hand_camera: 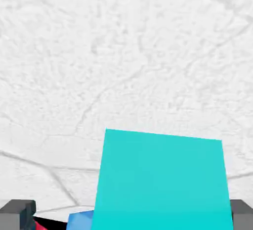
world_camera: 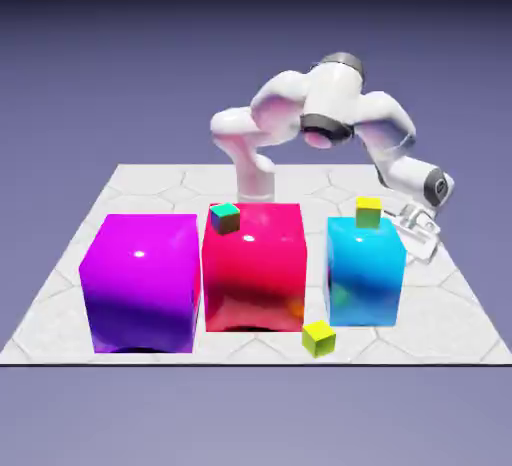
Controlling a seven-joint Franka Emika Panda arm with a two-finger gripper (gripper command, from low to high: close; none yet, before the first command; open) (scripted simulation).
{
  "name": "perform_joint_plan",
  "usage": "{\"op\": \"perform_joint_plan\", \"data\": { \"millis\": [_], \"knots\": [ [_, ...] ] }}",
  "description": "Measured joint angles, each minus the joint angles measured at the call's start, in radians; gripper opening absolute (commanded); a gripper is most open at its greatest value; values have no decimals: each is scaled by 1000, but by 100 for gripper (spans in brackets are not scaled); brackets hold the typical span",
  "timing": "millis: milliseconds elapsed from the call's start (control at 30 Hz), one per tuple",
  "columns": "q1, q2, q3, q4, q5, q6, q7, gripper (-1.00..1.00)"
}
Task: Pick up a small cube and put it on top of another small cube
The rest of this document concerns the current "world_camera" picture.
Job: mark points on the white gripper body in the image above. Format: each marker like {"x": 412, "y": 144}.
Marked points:
{"x": 419, "y": 240}

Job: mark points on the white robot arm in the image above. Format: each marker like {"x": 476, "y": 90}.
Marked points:
{"x": 334, "y": 92}

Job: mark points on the small yellow cube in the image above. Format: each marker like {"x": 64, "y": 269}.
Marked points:
{"x": 368, "y": 213}
{"x": 318, "y": 338}

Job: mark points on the small green cube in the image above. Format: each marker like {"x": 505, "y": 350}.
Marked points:
{"x": 225, "y": 218}

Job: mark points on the large cyan box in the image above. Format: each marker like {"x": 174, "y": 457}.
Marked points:
{"x": 364, "y": 274}

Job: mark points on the large red box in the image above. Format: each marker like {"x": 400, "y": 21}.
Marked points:
{"x": 254, "y": 270}

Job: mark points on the large purple box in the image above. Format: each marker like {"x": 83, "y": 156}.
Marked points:
{"x": 140, "y": 282}

